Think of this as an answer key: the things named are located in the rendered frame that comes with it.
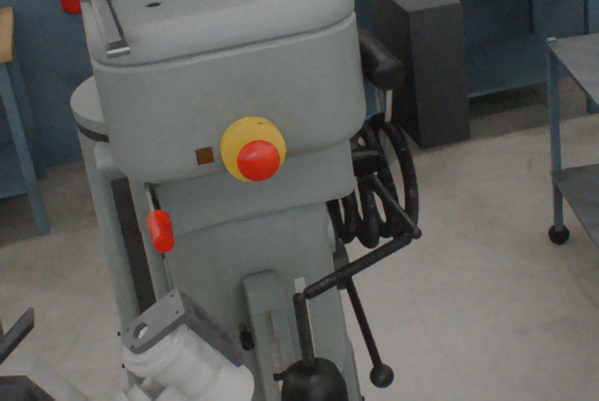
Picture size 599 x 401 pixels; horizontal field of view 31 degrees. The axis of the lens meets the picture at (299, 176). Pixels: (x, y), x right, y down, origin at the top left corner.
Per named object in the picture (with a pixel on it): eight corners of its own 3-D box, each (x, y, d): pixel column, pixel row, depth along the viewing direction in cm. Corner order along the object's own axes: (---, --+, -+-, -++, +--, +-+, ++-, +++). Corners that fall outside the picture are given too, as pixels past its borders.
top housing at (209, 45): (385, 144, 107) (367, -13, 100) (120, 202, 103) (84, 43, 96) (284, 20, 149) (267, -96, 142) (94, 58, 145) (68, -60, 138)
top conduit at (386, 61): (406, 87, 108) (404, 54, 107) (366, 96, 107) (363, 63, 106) (304, -16, 148) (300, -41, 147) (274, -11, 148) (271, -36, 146)
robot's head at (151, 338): (181, 424, 95) (249, 373, 94) (117, 377, 90) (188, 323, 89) (168, 376, 100) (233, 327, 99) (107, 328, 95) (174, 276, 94)
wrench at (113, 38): (143, 53, 91) (141, 44, 91) (96, 62, 90) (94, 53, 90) (115, -13, 113) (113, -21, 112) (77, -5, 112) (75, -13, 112)
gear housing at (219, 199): (362, 198, 119) (351, 114, 115) (143, 248, 116) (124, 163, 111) (295, 99, 149) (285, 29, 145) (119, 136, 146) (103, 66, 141)
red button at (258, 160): (285, 180, 100) (279, 141, 98) (242, 189, 99) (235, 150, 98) (277, 167, 103) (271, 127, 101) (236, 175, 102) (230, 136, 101)
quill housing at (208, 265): (368, 418, 135) (337, 190, 122) (207, 460, 132) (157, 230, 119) (330, 339, 152) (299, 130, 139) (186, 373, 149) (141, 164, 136)
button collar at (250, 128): (290, 175, 103) (281, 117, 101) (228, 188, 102) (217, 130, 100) (285, 167, 105) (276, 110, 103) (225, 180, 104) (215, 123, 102)
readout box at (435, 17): (480, 139, 157) (470, -2, 148) (420, 152, 156) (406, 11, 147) (434, 94, 175) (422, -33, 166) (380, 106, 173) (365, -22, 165)
